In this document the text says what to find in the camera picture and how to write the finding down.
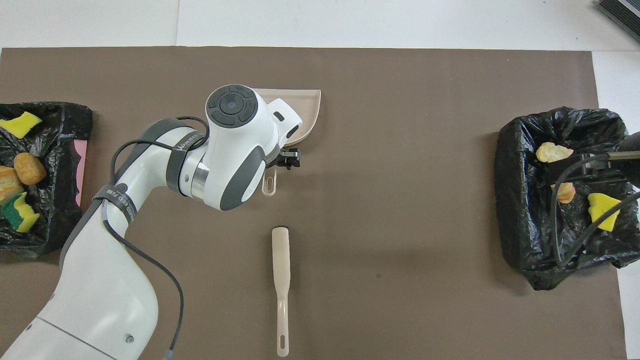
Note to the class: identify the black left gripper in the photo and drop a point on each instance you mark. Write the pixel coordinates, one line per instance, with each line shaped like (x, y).
(287, 157)

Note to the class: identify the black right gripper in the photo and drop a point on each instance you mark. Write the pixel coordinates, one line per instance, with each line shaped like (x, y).
(631, 160)

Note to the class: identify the pale foam scrap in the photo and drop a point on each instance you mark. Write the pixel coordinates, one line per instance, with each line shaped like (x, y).
(566, 192)
(552, 152)

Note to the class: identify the yellow sponge chunk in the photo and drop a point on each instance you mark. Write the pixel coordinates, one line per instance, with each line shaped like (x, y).
(602, 209)

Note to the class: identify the beige plastic dustpan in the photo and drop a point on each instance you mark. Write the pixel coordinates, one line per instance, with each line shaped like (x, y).
(307, 107)

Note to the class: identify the beige hand brush black bristles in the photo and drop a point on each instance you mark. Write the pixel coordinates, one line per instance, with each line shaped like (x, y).
(281, 265)

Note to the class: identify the brown oval nugget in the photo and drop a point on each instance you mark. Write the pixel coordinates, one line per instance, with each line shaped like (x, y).
(29, 168)

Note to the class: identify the notched yellow sponge piece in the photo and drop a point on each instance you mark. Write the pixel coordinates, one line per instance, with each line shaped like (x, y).
(20, 124)

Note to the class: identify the green and yellow sponge piece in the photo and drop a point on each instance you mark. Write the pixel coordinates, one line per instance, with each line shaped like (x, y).
(19, 214)

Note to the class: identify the striped orange bread piece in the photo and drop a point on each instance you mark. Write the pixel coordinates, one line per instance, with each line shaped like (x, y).
(9, 184)

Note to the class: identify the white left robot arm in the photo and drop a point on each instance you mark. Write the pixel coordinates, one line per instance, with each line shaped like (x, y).
(150, 225)

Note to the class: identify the black trash bag bin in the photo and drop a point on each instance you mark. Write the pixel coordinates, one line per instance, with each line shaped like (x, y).
(525, 225)

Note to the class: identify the pink plastic bin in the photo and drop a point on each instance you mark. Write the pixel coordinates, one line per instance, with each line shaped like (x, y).
(81, 170)

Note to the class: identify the black trash bag over pink bin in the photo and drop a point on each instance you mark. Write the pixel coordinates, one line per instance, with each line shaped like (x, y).
(55, 150)

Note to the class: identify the brown table mat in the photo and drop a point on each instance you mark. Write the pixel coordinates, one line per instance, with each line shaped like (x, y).
(400, 150)

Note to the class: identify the dark ribbed device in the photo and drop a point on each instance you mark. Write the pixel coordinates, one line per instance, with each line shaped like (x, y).
(625, 12)

